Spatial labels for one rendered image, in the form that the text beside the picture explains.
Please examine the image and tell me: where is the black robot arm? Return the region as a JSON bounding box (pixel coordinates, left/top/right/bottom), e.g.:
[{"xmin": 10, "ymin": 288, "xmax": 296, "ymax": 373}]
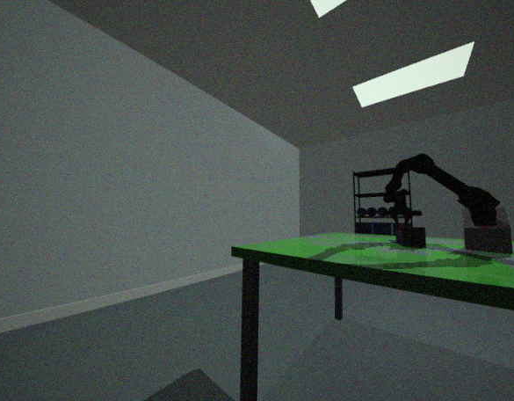
[{"xmin": 383, "ymin": 154, "xmax": 500, "ymax": 226}]

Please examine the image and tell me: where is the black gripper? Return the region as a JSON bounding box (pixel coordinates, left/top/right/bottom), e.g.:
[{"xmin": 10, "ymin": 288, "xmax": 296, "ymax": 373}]
[{"xmin": 381, "ymin": 201, "xmax": 422, "ymax": 228}]

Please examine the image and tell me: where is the green flat mat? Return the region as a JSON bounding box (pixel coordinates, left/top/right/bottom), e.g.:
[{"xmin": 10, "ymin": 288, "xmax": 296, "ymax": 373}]
[{"xmin": 389, "ymin": 227, "xmax": 426, "ymax": 247}]

